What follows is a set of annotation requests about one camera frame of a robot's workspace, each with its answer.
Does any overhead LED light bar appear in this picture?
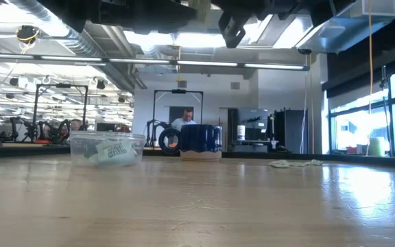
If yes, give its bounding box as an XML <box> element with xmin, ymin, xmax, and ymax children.
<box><xmin>0</xmin><ymin>52</ymin><xmax>311</xmax><ymax>72</ymax></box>

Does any person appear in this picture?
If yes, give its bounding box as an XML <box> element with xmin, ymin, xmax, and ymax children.
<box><xmin>69</xmin><ymin>118</ymin><xmax>83</xmax><ymax>132</ymax></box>
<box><xmin>170</xmin><ymin>108</ymin><xmax>198</xmax><ymax>131</ymax></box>

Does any dark blue ceramic mug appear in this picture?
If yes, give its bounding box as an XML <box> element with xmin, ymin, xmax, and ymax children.
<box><xmin>158</xmin><ymin>123</ymin><xmax>223</xmax><ymax>162</ymax></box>

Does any black cabinet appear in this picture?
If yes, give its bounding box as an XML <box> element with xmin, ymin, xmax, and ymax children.
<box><xmin>274</xmin><ymin>108</ymin><xmax>309</xmax><ymax>154</ymax></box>

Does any large glass window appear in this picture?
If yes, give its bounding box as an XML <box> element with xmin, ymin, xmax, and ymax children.
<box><xmin>327</xmin><ymin>64</ymin><xmax>395</xmax><ymax>156</ymax></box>

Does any pale green cup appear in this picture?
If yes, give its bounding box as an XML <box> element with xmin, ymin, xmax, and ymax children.
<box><xmin>368</xmin><ymin>137</ymin><xmax>385</xmax><ymax>157</ymax></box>

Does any clear plastic container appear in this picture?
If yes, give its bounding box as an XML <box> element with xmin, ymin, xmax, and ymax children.
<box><xmin>69</xmin><ymin>131</ymin><xmax>147</xmax><ymax>168</ymax></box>

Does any black gantry frame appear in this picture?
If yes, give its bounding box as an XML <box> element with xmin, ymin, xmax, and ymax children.
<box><xmin>152</xmin><ymin>89</ymin><xmax>204</xmax><ymax>148</ymax></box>
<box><xmin>32</xmin><ymin>82</ymin><xmax>89</xmax><ymax>143</ymax></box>

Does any black aluminium table frame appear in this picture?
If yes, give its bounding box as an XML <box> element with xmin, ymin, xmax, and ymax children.
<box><xmin>0</xmin><ymin>143</ymin><xmax>395</xmax><ymax>169</ymax></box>

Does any silver ventilation duct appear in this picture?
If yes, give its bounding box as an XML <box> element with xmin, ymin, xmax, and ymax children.
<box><xmin>7</xmin><ymin>0</ymin><xmax>140</xmax><ymax>93</ymax></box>

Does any black yellow cord reel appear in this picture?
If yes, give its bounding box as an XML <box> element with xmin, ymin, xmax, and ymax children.
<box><xmin>15</xmin><ymin>24</ymin><xmax>41</xmax><ymax>45</ymax></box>

